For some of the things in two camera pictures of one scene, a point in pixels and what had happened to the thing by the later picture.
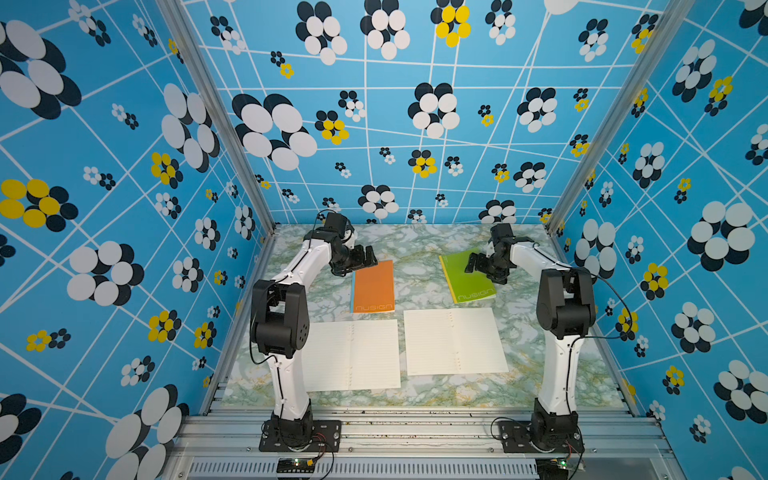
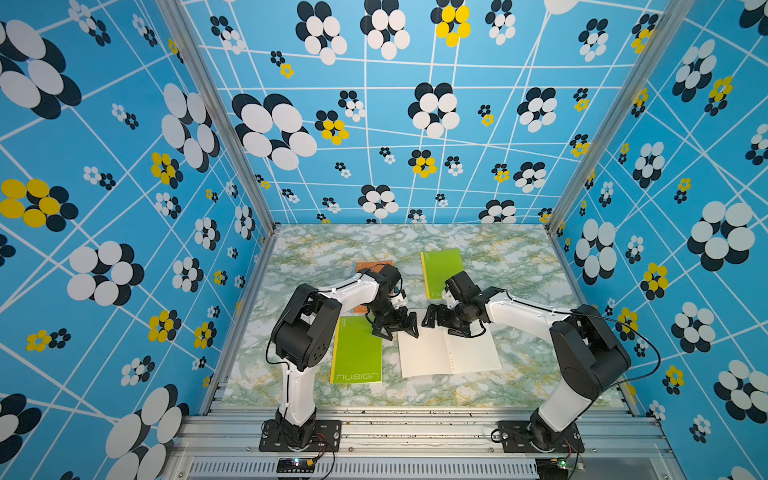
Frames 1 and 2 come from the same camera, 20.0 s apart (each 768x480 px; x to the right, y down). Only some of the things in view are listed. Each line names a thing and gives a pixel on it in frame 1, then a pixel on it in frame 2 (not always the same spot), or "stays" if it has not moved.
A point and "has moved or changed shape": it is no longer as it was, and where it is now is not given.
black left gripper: (359, 261) to (399, 322)
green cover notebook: (352, 356) has moved or changed shape
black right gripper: (478, 264) to (430, 315)
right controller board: (552, 468) stays
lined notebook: (452, 341) stays
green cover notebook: (466, 286) has moved or changed shape
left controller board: (295, 465) stays
